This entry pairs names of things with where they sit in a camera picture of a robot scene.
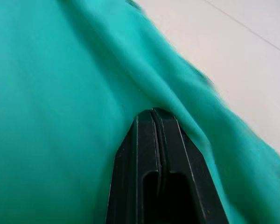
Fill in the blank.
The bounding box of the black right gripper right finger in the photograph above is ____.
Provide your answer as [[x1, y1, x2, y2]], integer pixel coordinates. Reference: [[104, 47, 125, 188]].
[[152, 107, 230, 224]]

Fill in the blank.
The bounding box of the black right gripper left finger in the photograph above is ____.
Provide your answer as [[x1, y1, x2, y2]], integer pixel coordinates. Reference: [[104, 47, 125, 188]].
[[104, 109, 162, 224]]

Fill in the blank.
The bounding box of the teal green t-shirt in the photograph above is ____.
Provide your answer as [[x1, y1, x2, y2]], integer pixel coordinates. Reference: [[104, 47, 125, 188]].
[[0, 0, 280, 224]]

